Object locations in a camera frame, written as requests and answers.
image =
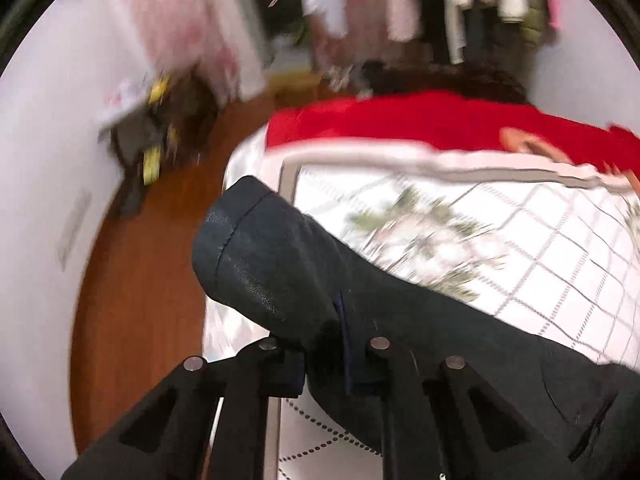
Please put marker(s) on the white floral quilted mat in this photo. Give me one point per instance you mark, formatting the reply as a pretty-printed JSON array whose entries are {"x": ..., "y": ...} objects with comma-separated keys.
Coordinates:
[{"x": 546, "y": 247}]

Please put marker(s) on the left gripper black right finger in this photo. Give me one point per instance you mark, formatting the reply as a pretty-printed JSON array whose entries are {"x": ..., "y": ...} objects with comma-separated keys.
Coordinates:
[{"x": 466, "y": 399}]

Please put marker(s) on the pink floral curtain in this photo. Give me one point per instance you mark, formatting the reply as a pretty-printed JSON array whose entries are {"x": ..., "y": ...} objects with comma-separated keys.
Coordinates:
[{"x": 210, "y": 35}]

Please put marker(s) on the red floral blanket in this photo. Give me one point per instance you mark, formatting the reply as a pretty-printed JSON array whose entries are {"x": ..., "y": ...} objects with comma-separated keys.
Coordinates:
[{"x": 449, "y": 122}]

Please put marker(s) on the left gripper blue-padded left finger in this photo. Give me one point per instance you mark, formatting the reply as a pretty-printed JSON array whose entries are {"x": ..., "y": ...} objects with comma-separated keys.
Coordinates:
[{"x": 203, "y": 420}]

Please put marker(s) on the pile of folded clothes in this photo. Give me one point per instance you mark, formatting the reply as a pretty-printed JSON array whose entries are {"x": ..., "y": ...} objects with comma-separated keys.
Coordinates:
[{"x": 353, "y": 31}]

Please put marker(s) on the black leather jacket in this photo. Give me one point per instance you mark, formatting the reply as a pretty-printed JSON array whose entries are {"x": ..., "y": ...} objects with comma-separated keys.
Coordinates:
[{"x": 279, "y": 268}]

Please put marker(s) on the black and yellow bag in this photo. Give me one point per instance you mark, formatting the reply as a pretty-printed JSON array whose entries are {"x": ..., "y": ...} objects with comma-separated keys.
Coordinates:
[{"x": 166, "y": 126}]

